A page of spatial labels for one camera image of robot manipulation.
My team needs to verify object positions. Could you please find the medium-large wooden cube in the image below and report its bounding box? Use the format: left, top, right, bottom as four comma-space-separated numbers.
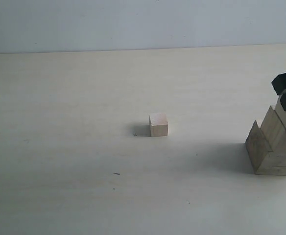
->
261, 105, 286, 152

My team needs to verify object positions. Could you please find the smallest wooden cube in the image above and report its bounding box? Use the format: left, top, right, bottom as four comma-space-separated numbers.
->
149, 113, 168, 137

